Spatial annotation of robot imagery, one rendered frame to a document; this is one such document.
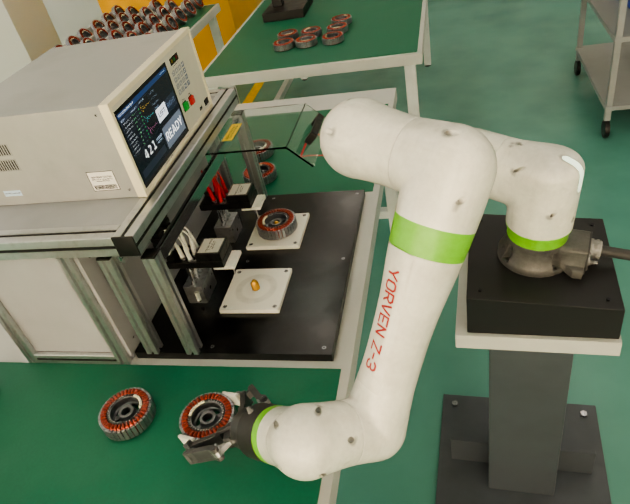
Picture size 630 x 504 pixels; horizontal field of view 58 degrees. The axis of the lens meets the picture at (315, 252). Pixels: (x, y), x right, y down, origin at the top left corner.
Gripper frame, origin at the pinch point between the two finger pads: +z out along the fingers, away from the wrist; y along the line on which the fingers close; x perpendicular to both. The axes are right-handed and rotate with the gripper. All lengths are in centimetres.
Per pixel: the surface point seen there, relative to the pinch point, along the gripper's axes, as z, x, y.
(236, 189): 24, 32, 49
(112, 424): 12.5, 9.0, -12.3
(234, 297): 17.1, 11.2, 27.4
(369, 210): 14, 5, 76
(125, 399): 16.4, 10.2, -6.8
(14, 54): 366, 193, 152
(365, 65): 77, 39, 174
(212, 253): 11.4, 23.9, 26.7
